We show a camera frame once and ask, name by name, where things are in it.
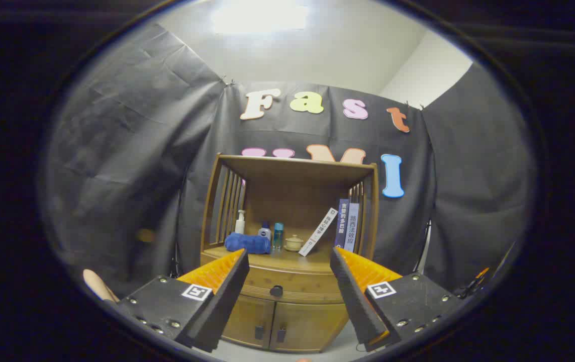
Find orange black object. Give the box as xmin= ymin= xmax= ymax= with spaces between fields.
xmin=461 ymin=266 xmax=492 ymax=298

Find wooden cabinet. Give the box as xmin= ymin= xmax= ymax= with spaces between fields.
xmin=200 ymin=153 xmax=379 ymax=353

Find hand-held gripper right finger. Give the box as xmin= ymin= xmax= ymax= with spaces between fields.
xmin=329 ymin=246 xmax=464 ymax=352

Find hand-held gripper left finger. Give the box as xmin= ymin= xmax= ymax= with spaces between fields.
xmin=117 ymin=248 xmax=250 ymax=353

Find wooden drawer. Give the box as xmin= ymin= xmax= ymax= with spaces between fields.
xmin=237 ymin=264 xmax=344 ymax=305

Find white book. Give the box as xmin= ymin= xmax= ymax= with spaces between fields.
xmin=299 ymin=208 xmax=339 ymax=257

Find pale lilac book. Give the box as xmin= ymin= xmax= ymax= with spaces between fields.
xmin=344 ymin=203 xmax=360 ymax=253

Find wooden countertop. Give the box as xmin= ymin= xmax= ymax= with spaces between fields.
xmin=202 ymin=245 xmax=368 ymax=275

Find wooden cabinet door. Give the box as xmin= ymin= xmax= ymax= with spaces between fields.
xmin=269 ymin=301 xmax=349 ymax=352
xmin=221 ymin=294 xmax=275 ymax=348

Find dark blue book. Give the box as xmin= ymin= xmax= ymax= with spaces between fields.
xmin=334 ymin=199 xmax=350 ymax=248

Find blue folded towel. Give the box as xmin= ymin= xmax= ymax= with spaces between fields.
xmin=224 ymin=232 xmax=271 ymax=254

